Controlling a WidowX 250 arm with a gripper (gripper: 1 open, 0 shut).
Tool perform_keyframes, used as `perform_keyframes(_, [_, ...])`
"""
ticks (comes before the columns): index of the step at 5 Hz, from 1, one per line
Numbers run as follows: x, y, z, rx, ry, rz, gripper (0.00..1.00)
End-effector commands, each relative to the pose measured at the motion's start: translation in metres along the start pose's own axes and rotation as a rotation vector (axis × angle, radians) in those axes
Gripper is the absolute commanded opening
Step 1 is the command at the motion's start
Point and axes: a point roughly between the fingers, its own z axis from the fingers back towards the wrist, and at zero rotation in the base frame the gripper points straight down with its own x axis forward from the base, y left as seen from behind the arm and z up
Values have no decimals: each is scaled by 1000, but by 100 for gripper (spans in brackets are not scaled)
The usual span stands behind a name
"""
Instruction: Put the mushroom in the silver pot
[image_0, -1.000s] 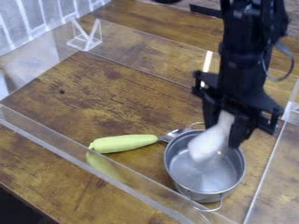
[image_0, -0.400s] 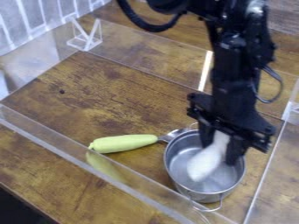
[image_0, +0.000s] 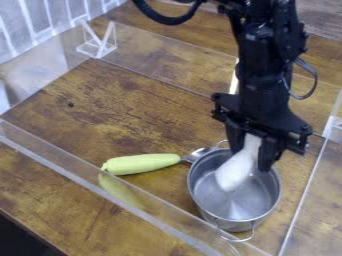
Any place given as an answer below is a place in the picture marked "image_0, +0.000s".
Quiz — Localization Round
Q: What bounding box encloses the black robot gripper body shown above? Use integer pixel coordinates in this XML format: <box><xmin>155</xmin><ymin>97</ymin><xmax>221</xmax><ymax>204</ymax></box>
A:
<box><xmin>211</xmin><ymin>64</ymin><xmax>312</xmax><ymax>155</ymax></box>

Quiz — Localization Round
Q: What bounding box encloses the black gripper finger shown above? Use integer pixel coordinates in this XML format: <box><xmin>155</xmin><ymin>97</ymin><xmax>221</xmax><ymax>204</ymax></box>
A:
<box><xmin>257</xmin><ymin>135</ymin><xmax>284</xmax><ymax>172</ymax></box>
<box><xmin>224</xmin><ymin>119</ymin><xmax>244</xmax><ymax>153</ymax></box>

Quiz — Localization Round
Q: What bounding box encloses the red and white toy mushroom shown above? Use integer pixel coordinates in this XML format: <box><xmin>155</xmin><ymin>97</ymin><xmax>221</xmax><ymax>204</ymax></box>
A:
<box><xmin>215</xmin><ymin>134</ymin><xmax>261</xmax><ymax>191</ymax></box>

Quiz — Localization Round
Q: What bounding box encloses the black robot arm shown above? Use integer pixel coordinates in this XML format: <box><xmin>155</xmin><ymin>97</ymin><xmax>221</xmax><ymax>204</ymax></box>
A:
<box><xmin>211</xmin><ymin>0</ymin><xmax>312</xmax><ymax>171</ymax></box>

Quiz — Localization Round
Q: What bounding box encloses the silver steel pot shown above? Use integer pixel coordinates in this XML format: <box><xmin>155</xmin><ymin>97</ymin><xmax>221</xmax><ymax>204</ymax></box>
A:
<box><xmin>187</xmin><ymin>147</ymin><xmax>282</xmax><ymax>242</ymax></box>

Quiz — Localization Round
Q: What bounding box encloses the clear acrylic front barrier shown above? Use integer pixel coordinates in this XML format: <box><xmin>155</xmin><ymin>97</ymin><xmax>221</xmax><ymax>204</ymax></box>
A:
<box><xmin>0</xmin><ymin>119</ymin><xmax>271</xmax><ymax>256</ymax></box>

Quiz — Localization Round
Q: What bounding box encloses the spoon with green handle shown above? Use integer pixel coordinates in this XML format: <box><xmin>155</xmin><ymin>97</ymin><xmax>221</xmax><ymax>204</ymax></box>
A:
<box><xmin>101</xmin><ymin>146</ymin><xmax>217</xmax><ymax>175</ymax></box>

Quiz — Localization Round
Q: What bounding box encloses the clear acrylic triangular bracket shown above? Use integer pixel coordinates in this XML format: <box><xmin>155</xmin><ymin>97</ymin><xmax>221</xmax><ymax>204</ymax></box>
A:
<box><xmin>76</xmin><ymin>21</ymin><xmax>117</xmax><ymax>59</ymax></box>

